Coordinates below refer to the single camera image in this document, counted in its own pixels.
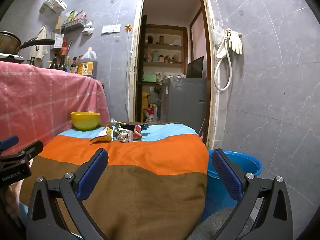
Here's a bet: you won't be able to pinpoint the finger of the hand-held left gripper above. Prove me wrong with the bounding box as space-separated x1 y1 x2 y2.
0 135 20 152
0 140 44 167

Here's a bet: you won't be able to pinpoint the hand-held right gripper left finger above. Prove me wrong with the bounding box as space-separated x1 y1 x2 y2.
26 148 109 240

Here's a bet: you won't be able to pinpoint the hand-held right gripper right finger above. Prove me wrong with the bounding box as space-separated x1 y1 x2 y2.
211 148 293 240

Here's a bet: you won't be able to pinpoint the blue plastic bucket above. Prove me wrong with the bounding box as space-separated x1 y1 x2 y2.
201 149 263 220

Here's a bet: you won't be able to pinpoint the yellow red snack wrapper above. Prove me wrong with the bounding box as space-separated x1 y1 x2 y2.
89 126 113 143

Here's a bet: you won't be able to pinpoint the dark blue wrapper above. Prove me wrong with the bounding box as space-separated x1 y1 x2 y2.
117 122 150 131

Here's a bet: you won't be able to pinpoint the person's left hand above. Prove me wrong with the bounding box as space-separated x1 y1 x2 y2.
5 181 22 218

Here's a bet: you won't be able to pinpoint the orange blue brown striped blanket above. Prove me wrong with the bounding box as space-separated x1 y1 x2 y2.
19 122 209 240

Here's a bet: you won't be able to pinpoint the pink checked cloth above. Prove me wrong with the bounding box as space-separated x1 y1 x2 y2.
0 60 110 155

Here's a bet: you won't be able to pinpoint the yellow bowl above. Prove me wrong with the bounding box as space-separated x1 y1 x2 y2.
71 112 101 131

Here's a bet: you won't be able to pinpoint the induction cooker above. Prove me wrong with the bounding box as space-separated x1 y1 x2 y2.
0 52 25 64

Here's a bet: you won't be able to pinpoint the hanging white towel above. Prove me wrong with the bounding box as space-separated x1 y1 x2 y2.
29 25 49 67

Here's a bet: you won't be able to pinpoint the metal cooking pot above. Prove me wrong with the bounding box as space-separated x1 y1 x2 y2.
0 31 55 55

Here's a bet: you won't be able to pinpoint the large cooking oil jug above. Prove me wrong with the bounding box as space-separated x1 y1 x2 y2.
78 47 98 77

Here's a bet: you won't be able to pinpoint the black monitor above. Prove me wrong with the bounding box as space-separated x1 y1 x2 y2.
187 56 204 79

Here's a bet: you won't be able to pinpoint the white rubber gloves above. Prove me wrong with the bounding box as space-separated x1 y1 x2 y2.
226 29 243 55

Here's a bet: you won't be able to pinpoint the row of seasoning packets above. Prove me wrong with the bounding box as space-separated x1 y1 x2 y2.
66 9 87 23

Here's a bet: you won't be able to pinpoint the wooden shelf unit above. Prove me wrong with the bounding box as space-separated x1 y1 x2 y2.
144 24 188 68

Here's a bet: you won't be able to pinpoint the white plastic basket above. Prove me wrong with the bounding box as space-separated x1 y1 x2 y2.
39 0 68 14

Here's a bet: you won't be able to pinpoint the white door frame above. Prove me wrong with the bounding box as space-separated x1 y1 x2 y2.
126 0 220 150

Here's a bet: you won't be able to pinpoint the metal wall rack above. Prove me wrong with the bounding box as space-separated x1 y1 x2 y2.
61 19 87 33

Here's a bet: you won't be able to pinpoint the white wall switch panel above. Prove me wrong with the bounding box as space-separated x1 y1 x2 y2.
101 24 121 34

